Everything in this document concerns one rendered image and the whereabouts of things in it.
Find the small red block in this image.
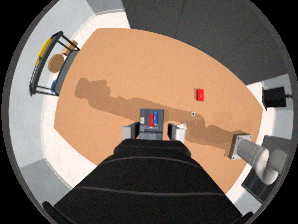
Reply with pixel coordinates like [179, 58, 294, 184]
[196, 89, 204, 101]

